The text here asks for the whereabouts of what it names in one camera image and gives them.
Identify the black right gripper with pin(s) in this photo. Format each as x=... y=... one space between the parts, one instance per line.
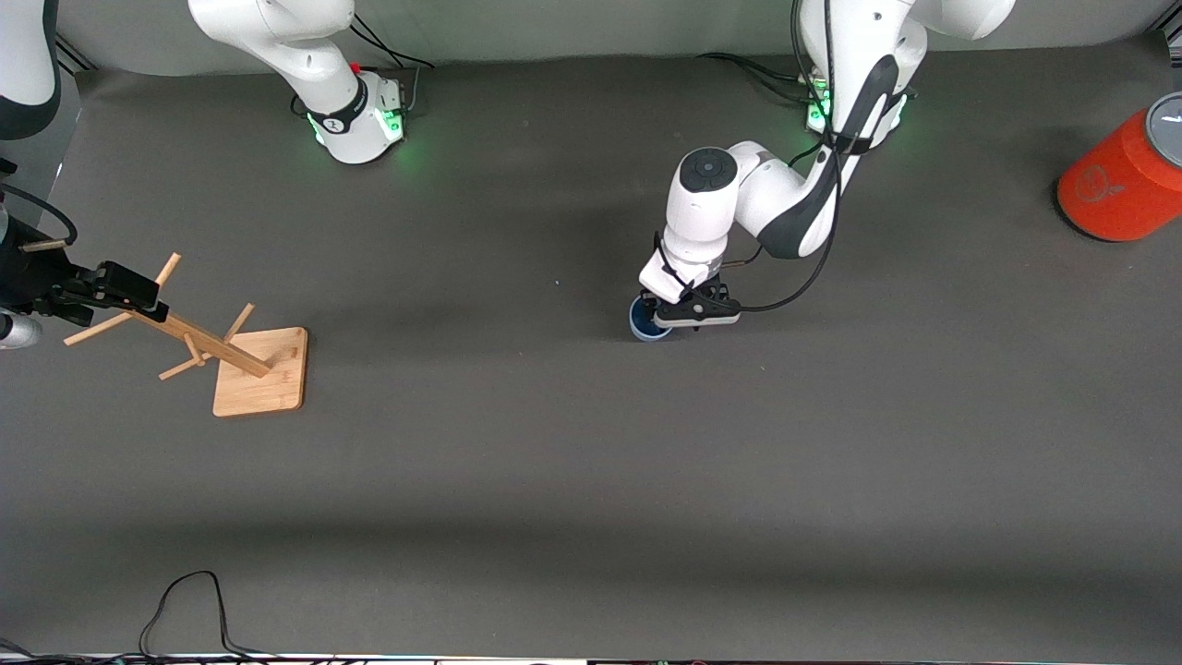
x=30 y=273

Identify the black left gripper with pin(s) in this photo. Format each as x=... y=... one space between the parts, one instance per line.
x=649 y=308

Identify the light blue plastic cup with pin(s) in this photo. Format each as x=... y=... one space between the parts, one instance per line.
x=642 y=325

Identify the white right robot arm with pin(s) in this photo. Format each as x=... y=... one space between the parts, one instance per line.
x=277 y=37

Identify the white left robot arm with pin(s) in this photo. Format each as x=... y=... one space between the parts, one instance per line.
x=711 y=194

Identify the wooden cup rack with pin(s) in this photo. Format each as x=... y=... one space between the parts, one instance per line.
x=263 y=379

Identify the dark grey table cloth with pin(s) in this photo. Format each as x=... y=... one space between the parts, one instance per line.
x=591 y=462

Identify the orange canister with grey lid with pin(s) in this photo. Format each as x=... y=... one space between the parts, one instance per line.
x=1108 y=194

